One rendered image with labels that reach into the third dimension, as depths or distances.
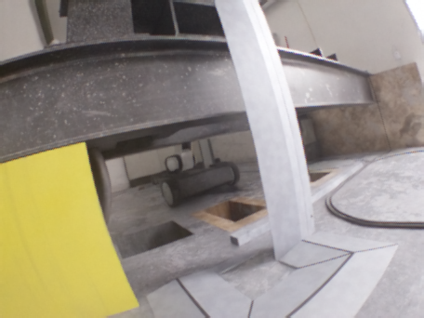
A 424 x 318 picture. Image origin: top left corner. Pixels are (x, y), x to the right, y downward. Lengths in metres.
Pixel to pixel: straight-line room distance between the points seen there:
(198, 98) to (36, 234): 0.56
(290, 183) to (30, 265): 0.66
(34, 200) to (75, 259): 0.15
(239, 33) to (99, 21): 0.40
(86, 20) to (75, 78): 0.19
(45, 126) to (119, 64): 0.26
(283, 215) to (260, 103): 0.29
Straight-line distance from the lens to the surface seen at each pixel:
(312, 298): 0.44
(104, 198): 0.81
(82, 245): 0.49
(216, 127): 1.56
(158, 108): 0.59
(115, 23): 0.69
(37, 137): 0.59
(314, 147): 2.25
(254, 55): 0.58
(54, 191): 0.48
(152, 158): 3.69
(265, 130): 0.52
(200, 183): 1.48
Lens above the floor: 0.33
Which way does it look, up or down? 3 degrees down
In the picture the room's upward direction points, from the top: 13 degrees counter-clockwise
